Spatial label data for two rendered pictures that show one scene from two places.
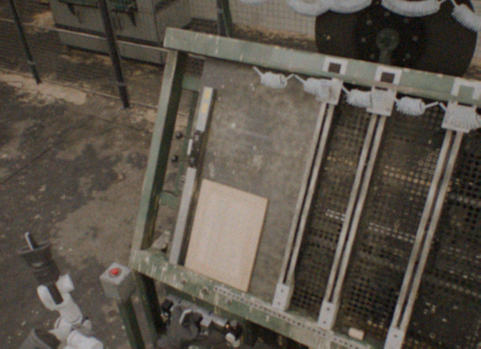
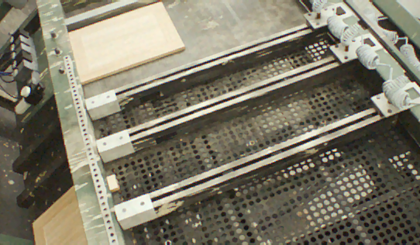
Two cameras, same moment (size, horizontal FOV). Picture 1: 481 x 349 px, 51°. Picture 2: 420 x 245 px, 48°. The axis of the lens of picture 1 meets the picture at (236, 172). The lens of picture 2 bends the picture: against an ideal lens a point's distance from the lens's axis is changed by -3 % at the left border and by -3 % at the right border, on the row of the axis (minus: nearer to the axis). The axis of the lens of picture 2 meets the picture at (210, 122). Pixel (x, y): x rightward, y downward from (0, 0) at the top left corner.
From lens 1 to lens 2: 1.35 m
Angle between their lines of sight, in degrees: 22
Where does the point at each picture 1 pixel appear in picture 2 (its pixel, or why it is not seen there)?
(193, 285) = (56, 43)
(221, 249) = (108, 45)
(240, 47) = not seen: outside the picture
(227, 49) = not seen: outside the picture
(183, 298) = (36, 49)
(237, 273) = (94, 67)
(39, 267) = not seen: outside the picture
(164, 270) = (53, 20)
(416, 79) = (387, 60)
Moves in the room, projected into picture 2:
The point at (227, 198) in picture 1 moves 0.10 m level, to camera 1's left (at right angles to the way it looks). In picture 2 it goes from (160, 23) to (147, 8)
